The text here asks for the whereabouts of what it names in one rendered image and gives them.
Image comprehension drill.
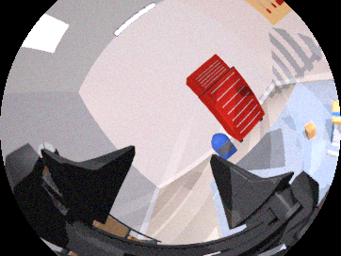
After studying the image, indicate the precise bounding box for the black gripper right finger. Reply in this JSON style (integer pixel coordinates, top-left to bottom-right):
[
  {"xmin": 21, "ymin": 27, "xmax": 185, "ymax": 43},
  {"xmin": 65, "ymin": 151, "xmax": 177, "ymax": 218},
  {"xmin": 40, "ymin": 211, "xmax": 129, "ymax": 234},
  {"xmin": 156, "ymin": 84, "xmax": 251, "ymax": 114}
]
[{"xmin": 209, "ymin": 154, "xmax": 295, "ymax": 230}]

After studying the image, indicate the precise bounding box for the brown cardboard box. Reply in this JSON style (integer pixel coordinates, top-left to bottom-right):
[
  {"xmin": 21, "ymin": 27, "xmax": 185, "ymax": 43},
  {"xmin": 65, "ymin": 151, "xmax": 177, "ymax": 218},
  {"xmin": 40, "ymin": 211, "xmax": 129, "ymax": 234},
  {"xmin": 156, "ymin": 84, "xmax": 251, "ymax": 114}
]
[{"xmin": 304, "ymin": 123, "xmax": 316, "ymax": 140}]

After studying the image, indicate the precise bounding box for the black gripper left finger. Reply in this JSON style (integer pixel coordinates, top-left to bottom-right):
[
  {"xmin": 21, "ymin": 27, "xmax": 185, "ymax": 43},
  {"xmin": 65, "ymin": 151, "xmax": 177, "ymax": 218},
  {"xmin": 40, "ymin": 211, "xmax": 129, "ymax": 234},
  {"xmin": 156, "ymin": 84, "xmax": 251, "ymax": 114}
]
[{"xmin": 41, "ymin": 146, "xmax": 136, "ymax": 224}]

